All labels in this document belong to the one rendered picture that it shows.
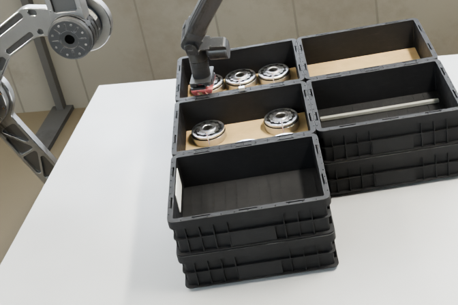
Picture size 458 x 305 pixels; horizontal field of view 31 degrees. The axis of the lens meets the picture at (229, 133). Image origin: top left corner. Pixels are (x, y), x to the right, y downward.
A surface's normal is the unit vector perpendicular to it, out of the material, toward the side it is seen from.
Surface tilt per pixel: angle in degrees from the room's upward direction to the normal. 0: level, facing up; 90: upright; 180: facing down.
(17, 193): 0
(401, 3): 90
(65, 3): 90
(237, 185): 0
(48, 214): 0
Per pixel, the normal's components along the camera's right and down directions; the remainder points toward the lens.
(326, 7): -0.14, 0.54
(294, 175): -0.18, -0.83
